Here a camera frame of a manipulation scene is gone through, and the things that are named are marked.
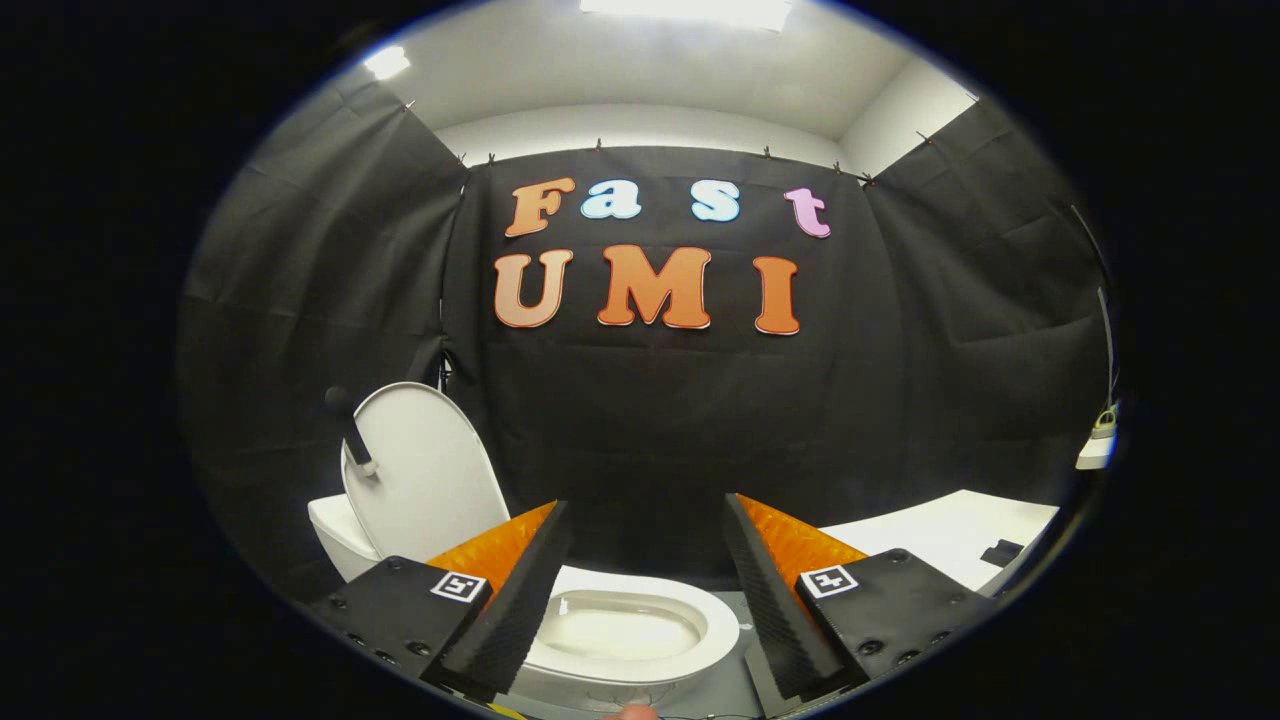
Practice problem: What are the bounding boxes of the large ceiling light panel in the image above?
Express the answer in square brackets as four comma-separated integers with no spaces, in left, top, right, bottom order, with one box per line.
[578,0,797,32]

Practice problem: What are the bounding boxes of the small ceiling light panel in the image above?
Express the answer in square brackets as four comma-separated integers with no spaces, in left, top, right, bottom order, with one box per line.
[361,44,412,82]

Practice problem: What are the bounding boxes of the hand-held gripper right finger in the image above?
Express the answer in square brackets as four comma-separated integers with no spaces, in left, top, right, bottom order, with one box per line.
[720,493,999,704]

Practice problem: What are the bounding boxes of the white toilet seat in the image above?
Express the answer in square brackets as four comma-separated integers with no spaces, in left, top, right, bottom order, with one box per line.
[522,565,743,689]

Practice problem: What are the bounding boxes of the black backdrop cloth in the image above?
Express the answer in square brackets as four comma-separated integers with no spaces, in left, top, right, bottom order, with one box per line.
[178,75,1117,603]

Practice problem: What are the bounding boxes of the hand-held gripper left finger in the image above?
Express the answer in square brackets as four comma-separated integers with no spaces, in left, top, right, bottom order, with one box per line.
[303,500,574,703]

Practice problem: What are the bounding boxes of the white toilet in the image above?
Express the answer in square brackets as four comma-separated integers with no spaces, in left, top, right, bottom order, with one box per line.
[307,493,743,713]

